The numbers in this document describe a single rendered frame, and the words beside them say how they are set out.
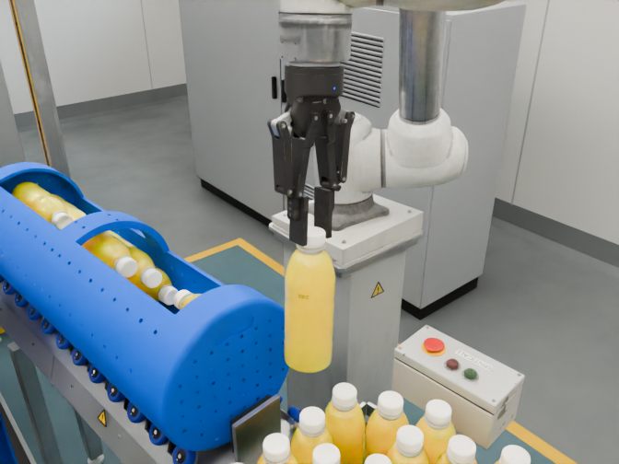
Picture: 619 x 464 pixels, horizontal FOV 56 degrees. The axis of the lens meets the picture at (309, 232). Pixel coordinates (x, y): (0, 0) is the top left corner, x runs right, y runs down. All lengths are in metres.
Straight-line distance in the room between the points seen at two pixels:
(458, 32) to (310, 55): 1.79
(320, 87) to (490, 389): 0.57
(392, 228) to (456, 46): 1.11
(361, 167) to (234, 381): 0.70
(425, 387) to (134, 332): 0.50
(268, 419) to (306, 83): 0.59
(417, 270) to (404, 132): 1.44
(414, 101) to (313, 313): 0.74
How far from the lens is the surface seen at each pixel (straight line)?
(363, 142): 1.51
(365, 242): 1.50
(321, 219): 0.82
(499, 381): 1.05
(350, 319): 1.63
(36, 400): 2.14
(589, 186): 3.69
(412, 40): 1.37
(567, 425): 2.65
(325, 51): 0.72
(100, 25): 6.32
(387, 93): 2.68
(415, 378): 1.08
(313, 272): 0.80
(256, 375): 1.07
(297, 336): 0.85
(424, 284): 2.87
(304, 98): 0.74
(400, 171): 1.51
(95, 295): 1.11
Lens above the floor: 1.78
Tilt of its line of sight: 28 degrees down
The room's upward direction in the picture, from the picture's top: straight up
